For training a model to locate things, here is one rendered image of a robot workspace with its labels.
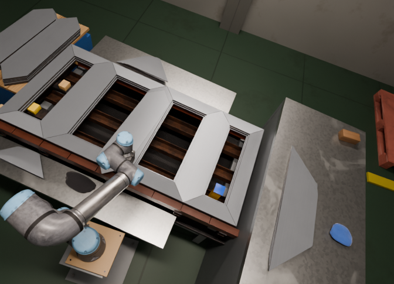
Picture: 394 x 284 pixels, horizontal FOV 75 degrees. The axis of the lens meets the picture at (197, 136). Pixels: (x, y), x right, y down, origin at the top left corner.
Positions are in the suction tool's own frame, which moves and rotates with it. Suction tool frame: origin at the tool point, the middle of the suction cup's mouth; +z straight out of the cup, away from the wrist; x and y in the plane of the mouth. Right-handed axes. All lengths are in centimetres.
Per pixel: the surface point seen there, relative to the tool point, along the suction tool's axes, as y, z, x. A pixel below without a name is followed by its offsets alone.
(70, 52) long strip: 73, 5, -68
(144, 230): -23.5, 21.7, 25.3
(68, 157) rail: 32.8, 7.9, 5.1
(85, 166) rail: 21.8, 7.7, 6.2
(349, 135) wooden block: -125, -24, -63
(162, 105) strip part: -3, 4, -52
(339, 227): -118, -20, -1
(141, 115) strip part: 6.5, 4.5, -38.8
